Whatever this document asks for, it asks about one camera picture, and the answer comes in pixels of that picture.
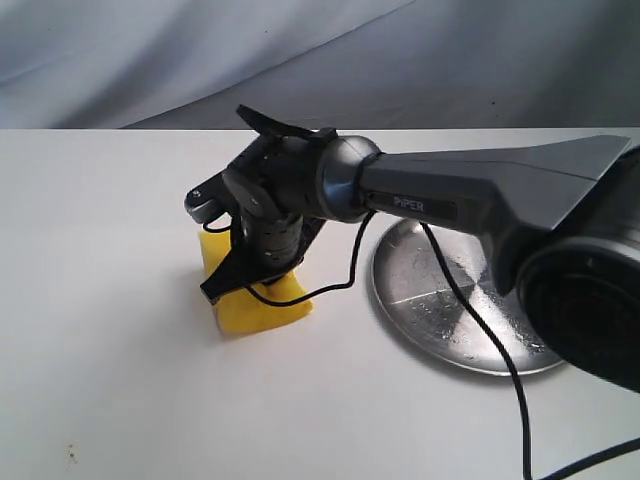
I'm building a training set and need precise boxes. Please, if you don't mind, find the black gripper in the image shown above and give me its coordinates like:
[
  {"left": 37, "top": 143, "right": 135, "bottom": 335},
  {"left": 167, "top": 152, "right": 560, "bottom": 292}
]
[{"left": 200, "top": 105, "right": 337, "bottom": 304}]

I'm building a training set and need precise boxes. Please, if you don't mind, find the yellow sponge block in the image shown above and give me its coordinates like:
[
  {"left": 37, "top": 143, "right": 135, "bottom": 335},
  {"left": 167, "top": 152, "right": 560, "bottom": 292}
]
[{"left": 199, "top": 231, "right": 313, "bottom": 335}]

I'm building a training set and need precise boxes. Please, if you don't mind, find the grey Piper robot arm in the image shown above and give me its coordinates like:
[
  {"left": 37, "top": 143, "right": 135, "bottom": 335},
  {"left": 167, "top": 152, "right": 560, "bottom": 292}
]
[{"left": 184, "top": 106, "right": 639, "bottom": 391}]

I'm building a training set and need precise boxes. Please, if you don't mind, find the round metal plate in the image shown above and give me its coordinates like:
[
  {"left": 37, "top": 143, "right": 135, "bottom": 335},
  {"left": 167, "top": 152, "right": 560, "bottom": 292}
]
[{"left": 369, "top": 219, "right": 563, "bottom": 377}]

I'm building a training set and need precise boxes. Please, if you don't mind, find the white fabric backdrop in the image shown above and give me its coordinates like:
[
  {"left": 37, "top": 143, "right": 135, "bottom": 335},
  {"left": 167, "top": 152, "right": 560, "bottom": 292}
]
[{"left": 1, "top": 1, "right": 639, "bottom": 129}]

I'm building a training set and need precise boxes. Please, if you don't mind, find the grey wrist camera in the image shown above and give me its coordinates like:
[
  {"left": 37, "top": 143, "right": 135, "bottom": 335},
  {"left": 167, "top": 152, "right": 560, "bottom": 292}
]
[{"left": 184, "top": 173, "right": 231, "bottom": 225}]

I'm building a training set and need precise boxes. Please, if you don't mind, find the black cable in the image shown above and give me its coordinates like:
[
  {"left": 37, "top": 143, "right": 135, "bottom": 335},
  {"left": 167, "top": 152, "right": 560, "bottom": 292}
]
[{"left": 202, "top": 209, "right": 640, "bottom": 480}]

